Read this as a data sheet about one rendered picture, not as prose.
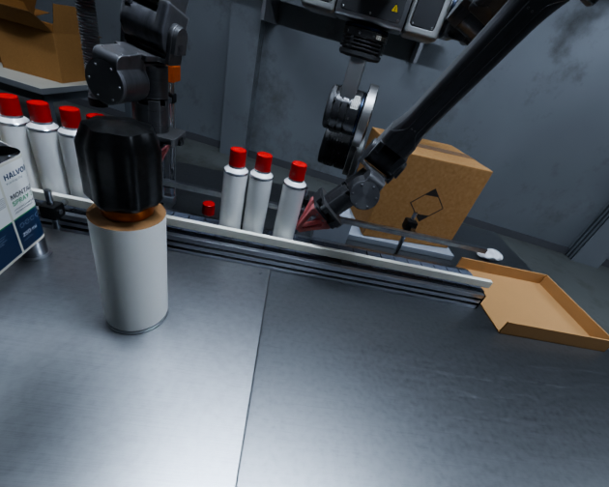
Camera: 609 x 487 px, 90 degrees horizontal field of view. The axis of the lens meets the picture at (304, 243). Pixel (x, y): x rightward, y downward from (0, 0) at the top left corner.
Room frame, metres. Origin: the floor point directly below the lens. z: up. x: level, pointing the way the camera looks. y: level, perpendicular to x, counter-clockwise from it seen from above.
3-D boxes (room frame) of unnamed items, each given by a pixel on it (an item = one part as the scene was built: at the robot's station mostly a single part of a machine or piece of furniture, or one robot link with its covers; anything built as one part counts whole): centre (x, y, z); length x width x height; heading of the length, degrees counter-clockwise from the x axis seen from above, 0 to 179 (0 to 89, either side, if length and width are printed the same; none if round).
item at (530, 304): (0.72, -0.64, 0.85); 0.30 x 0.26 x 0.04; 98
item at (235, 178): (0.60, 0.18, 0.98); 0.05 x 0.05 x 0.20
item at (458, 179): (0.98, -0.28, 0.99); 0.30 x 0.24 x 0.27; 104
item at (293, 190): (0.62, 0.06, 0.98); 0.05 x 0.05 x 0.20
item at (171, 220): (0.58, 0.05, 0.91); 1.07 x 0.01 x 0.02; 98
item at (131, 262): (0.31, 0.23, 1.03); 0.09 x 0.09 x 0.30
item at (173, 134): (0.52, 0.32, 1.12); 0.10 x 0.07 x 0.07; 98
